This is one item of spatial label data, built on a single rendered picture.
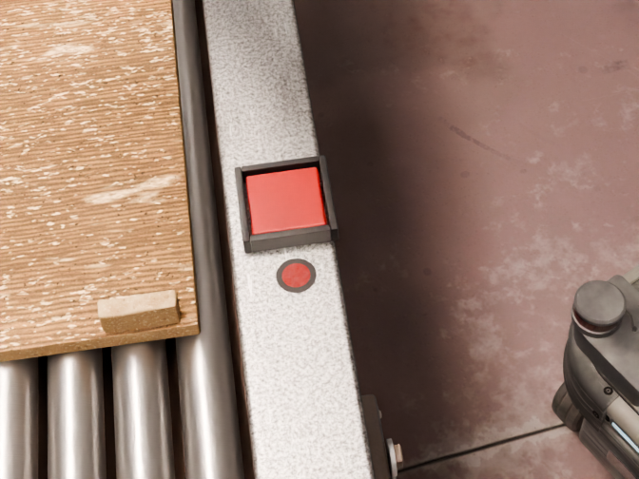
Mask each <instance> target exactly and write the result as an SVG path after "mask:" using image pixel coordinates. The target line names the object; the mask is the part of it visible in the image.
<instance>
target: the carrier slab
mask: <svg viewBox="0 0 639 479"><path fill-rule="evenodd" d="M168 290H175V291H176V293H177V297H178V301H179V306H180V317H181V320H180V322H177V323H172V324H167V325H163V326H158V327H153V328H141V329H132V330H127V331H122V332H116V333H109V334H107V333H105V332H104V330H103V328H102V326H101V323H100V319H99V317H98V306H97V302H98V300H100V299H116V298H124V297H135V296H138V295H142V294H148V293H155V292H162V291H168ZM200 332H201V325H200V314H199V303H198V292H197V280H196V270H195V259H194V247H193V236H192V225H191V214H190V202H189V191H188V180H187V169H186V157H185V147H184V125H183V113H182V103H181V91H180V80H179V70H178V58H177V47H176V35H175V25H174V13H173V2H172V0H0V362H3V361H10V360H17V359H24V358H31V357H37V356H44V355H51V354H64V353H71V352H78V351H84V350H91V349H98V348H105V347H112V346H119V345H126V344H132V343H139V342H146V341H153V340H160V339H167V338H173V337H180V336H187V335H198V334H199V333H200Z"/></svg>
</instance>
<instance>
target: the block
mask: <svg viewBox="0 0 639 479"><path fill-rule="evenodd" d="M97 306H98V317H99V319H100V323H101V326H102V328H103V330H104V332H105V333H107V334H109V333H116V332H122V331H127V330H132V329H141V328H153V327H158V326H163V325H167V324H172V323H177V322H180V320H181V317H180V306H179V301H178V297H177V293H176V291H175V290H168V291H162V292H155V293H148V294H142V295H138V296H135V297H124V298H116V299H100V300H98V302H97Z"/></svg>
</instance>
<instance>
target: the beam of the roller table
mask: <svg viewBox="0 0 639 479"><path fill-rule="evenodd" d="M203 15H204V23H205V32H206V41H207V49H208V58H209V66H210V76H211V85H212V93H213V102H214V110H215V119H216V127H217V137H218V146H219V154H220V163H221V171H222V180H223V196H224V206H225V215H226V223H227V232H228V240H229V249H230V257H231V266H232V276H233V284H234V293H235V301H236V310H237V319H238V327H239V336H240V345H241V354H242V370H243V379H244V387H245V396H246V405H247V414H248V423H249V431H250V440H251V449H252V457H253V466H254V474H255V479H376V476H375V470H374V464H373V458H372V453H371V448H370V442H369V436H368V431H367V425H366V420H365V414H364V409H363V403H362V397H361V391H360V385H359V381H358V370H357V364H356V359H355V353H354V348H353V342H352V337H351V331H350V325H349V319H348V314H347V309H346V303H345V297H344V292H343V286H342V280H341V275H340V269H339V259H338V253H337V247H336V242H335V241H327V242H321V243H314V244H307V245H301V246H294V247H287V248H281V249H273V250H266V251H260V252H251V253H245V252H244V248H243V243H242V228H241V220H240V211H239V204H238V195H237V187H236V179H235V171H234V168H235V167H238V166H240V167H242V166H245V165H251V164H259V163H271V162H278V161H286V160H293V159H299V158H306V157H314V156H320V148H319V142H318V136H317V131H316V126H315V120H314V114H313V108H312V103H311V97H310V92H309V86H308V81H307V75H306V69H305V63H304V59H303V53H302V47H301V41H300V31H299V25H298V20H297V14H296V9H295V3H294V0H203ZM289 259H305V260H307V261H309V262H310V263H312V264H313V266H314V267H315V269H316V272H317V277H316V281H315V283H314V284H313V285H312V286H311V287H310V288H309V289H308V290H306V291H303V292H300V293H290V292H287V291H285V290H283V289H282V288H281V287H280V286H279V284H278V283H277V280H276V274H277V271H278V268H279V267H280V266H281V265H282V264H283V263H284V262H285V261H287V260H289Z"/></svg>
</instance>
